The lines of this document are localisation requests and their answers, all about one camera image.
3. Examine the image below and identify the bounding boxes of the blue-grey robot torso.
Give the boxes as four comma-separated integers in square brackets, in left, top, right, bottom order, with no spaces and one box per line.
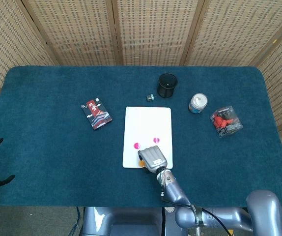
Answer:
[82,206,166,236]

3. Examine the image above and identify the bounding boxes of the black mesh pen holder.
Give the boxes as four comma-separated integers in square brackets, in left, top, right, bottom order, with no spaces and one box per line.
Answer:
[157,73,178,99]

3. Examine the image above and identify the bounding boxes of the woven wooden folding screen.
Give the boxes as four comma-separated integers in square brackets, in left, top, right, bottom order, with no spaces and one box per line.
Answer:
[0,0,282,205]

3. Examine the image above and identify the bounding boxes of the clear jar white lid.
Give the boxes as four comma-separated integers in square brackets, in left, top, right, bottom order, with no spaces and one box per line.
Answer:
[188,92,208,114]

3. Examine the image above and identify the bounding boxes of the clear box red pieces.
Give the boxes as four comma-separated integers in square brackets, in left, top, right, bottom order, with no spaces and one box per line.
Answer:
[209,105,244,138]

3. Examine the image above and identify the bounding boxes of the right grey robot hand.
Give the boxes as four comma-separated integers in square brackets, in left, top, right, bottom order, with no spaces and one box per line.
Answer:
[137,145,168,175]

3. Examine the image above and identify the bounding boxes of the white magnetic board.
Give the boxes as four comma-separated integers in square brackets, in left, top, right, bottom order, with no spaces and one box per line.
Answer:
[122,106,173,170]

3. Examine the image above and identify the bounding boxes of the blue table mat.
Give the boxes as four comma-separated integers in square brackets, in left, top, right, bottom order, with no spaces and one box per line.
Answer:
[0,65,282,207]

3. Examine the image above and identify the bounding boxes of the dark printed card box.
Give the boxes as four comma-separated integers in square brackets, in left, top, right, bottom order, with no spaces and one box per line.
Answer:
[81,97,113,130]

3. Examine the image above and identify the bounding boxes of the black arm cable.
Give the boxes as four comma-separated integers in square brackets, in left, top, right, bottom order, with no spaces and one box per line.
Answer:
[160,191,232,236]

